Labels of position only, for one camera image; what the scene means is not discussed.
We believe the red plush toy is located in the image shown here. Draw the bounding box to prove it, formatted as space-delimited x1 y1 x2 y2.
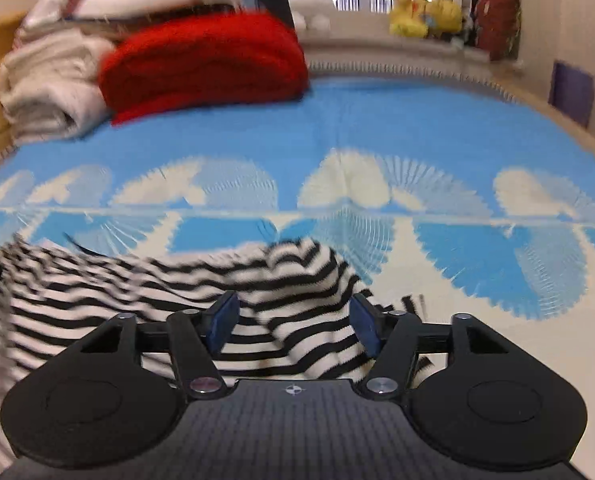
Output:
475 0 521 62

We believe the blue printed bed sheet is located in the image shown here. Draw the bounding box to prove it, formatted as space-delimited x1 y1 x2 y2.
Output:
0 75 595 421

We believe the grey patterned mattress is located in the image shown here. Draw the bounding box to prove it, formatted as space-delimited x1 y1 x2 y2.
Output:
305 57 511 103

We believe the white sweater with striped sleeves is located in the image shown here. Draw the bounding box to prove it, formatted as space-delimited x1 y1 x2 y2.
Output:
0 237 431 478

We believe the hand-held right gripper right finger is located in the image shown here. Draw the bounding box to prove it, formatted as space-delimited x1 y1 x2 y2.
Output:
350 292 508 401

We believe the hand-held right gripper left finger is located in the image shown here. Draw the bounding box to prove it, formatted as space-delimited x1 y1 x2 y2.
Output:
80 291 239 399

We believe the folded white blanket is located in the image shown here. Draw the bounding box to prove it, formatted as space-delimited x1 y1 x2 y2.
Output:
0 27 118 141

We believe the yellow plush toy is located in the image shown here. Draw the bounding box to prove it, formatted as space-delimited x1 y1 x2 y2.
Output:
425 0 464 38
388 0 429 38

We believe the folded red blanket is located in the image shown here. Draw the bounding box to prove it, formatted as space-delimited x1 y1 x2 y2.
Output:
98 12 311 126

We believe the purple box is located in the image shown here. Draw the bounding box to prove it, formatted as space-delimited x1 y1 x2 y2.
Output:
550 60 595 128

